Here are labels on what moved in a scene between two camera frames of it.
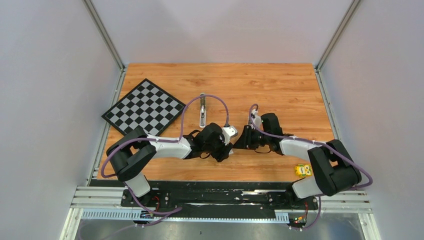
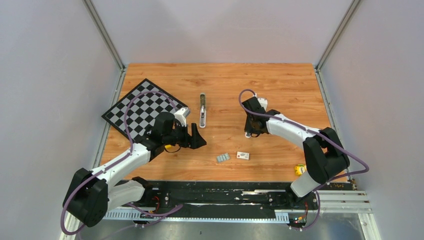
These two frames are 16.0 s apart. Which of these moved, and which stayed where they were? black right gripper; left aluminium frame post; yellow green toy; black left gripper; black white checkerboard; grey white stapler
Moved: black left gripper; black right gripper
Stayed: black white checkerboard; grey white stapler; left aluminium frame post; yellow green toy
